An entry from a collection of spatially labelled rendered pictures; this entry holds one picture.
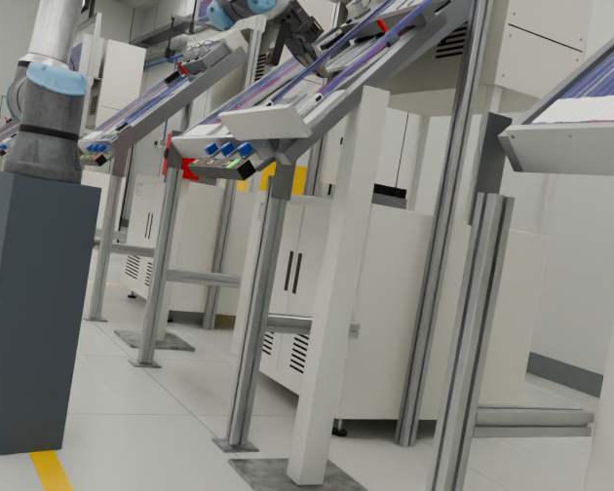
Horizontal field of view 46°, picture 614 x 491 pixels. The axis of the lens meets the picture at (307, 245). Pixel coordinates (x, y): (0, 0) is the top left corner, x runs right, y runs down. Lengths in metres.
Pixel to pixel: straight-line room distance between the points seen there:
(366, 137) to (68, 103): 0.60
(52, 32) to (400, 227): 0.95
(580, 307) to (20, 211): 2.59
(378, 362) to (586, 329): 1.67
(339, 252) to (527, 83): 0.92
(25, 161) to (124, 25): 9.34
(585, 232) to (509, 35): 1.55
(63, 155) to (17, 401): 0.50
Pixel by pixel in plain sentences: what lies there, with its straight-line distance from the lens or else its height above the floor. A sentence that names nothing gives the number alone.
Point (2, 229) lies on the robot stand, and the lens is 1.51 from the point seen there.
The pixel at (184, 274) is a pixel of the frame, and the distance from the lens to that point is 2.41.
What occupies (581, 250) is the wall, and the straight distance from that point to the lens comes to 3.52.
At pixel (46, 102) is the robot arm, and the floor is 0.70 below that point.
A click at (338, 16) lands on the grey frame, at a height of 1.26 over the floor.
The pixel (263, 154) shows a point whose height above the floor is 0.69.
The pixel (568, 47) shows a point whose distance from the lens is 2.31.
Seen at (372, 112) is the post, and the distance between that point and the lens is 1.52.
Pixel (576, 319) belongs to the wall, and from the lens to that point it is 3.50.
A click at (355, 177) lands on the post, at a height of 0.66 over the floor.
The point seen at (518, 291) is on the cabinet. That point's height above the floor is 0.45.
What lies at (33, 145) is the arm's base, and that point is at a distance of 1.55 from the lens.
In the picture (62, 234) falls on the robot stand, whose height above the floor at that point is 0.45.
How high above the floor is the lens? 0.57
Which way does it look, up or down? 2 degrees down
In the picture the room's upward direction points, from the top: 10 degrees clockwise
